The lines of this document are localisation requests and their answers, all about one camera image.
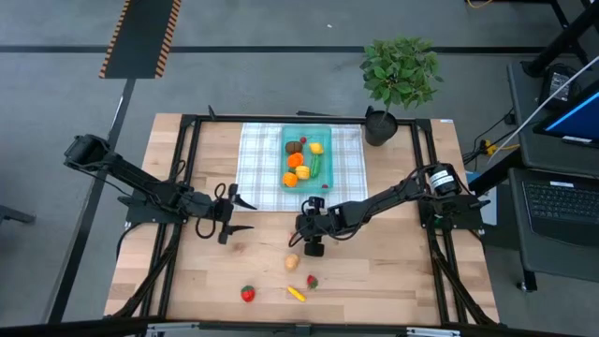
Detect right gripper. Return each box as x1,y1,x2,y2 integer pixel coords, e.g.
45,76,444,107
294,208,343,257

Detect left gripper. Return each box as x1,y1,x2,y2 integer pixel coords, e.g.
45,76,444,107
189,183,258,245

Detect yellow banana toy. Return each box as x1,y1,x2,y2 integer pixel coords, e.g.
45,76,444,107
285,285,308,303

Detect teal translucent tupperware container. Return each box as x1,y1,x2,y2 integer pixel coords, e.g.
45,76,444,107
279,124,335,195

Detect white plaid cloth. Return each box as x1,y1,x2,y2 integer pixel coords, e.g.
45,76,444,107
233,122,370,213

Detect potted green plant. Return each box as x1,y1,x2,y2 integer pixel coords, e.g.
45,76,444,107
358,36,445,148

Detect black hazard-striped floor ramp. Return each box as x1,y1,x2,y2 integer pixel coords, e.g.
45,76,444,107
98,0,183,80

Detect yellow plug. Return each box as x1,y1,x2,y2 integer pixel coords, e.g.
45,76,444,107
481,139,521,156

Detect grey chair leg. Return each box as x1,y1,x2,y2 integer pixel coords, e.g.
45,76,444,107
0,204,37,226

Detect laptop computer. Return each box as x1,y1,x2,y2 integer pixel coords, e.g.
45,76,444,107
507,60,599,291

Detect black laptop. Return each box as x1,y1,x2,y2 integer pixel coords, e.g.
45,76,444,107
507,167,599,285

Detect black power adapter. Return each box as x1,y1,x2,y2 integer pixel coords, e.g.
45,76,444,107
537,63,581,111

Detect monitor with blue screen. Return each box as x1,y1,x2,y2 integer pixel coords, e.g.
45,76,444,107
533,81,599,150

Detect black stand leg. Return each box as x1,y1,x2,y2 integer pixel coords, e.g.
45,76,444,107
521,0,599,79

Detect black aluminium table frame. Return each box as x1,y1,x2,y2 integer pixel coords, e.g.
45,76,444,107
105,111,500,329

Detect silver aluminium bracket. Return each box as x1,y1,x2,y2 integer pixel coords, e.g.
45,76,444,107
146,321,201,337
405,326,462,337

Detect white cable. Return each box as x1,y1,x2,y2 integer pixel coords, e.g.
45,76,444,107
486,55,599,163

